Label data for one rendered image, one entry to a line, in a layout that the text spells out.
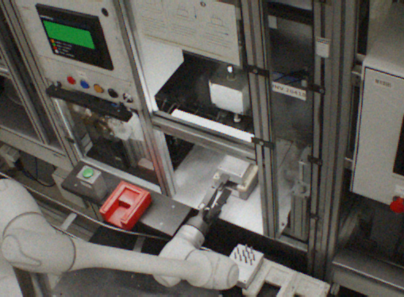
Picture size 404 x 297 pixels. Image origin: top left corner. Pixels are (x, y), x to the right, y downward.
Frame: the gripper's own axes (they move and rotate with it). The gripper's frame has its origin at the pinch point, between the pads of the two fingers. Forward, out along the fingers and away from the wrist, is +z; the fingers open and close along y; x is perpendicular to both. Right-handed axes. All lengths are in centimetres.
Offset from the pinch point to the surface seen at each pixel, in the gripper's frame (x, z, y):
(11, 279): 121, -47, -102
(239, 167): -1.4, 8.8, 2.2
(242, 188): -4.8, 4.2, -2.8
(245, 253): -16.9, -16.5, -7.6
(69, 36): 40, -10, 64
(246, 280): -22.1, -25.6, -7.5
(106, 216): 35.2, -25.8, -6.7
